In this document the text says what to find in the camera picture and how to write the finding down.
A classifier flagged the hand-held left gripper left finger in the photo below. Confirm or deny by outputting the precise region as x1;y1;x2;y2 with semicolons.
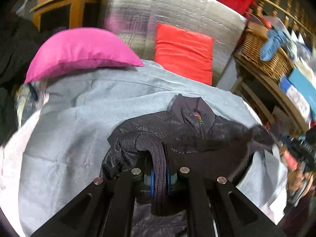
31;168;155;237

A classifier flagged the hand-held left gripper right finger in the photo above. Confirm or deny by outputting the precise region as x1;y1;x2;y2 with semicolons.
166;167;287;237

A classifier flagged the dark quilted jacket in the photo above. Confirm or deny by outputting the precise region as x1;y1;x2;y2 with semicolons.
100;94;277;237

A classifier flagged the person's right hand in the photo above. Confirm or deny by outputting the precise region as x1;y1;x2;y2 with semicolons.
288;164;311;198

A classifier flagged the white patterned tissue pack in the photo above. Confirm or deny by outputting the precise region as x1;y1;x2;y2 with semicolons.
280;76;311;124

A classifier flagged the light blue cardboard box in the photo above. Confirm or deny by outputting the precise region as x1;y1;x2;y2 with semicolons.
288;68;316;126

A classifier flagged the wooden bench table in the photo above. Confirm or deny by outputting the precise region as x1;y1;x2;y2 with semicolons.
231;52;311;139

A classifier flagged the grey blanket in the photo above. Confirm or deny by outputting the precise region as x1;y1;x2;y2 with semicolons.
18;59;288;237

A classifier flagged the wicker basket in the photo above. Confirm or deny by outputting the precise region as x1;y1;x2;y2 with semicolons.
241;28;294;83

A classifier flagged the blue cloth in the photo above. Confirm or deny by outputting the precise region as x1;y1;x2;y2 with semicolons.
260;28;288;62

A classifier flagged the orange-red cushion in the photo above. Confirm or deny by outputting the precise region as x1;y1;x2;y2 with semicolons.
153;23;215;86

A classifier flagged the magenta pillow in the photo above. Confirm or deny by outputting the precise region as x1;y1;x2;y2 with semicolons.
24;28;145;84

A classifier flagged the wooden stair railing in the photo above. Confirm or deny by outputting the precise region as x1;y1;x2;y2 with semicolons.
241;0;316;37

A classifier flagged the silver foil-wrapped panel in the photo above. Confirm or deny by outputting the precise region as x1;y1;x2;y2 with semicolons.
104;0;248;94

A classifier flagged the wooden pillar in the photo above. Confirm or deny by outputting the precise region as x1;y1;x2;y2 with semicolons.
30;0;104;32

